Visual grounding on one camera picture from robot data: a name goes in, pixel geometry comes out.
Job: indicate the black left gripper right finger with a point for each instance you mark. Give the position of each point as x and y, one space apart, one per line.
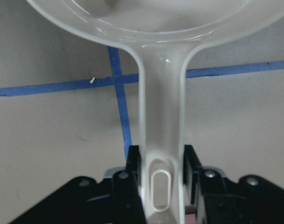
218 200

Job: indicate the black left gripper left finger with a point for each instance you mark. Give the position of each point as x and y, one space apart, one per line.
82 200

